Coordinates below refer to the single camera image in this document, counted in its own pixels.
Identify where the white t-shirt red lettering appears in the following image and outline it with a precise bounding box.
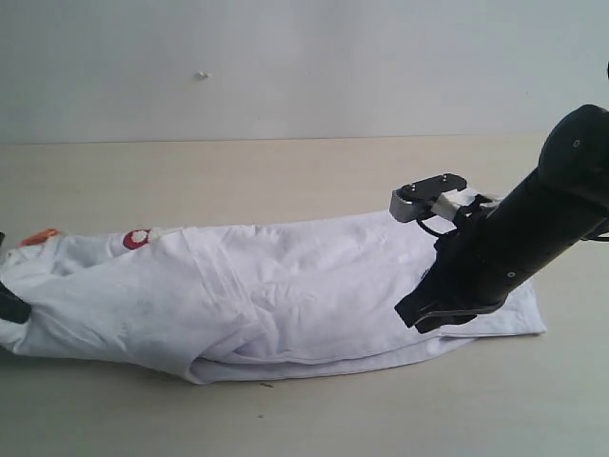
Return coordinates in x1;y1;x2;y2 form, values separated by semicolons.
1;211;545;385

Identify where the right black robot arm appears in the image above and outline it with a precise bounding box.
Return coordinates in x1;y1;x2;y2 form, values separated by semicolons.
389;104;608;333

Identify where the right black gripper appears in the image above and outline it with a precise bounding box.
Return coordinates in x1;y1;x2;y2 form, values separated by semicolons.
389;173;507;333

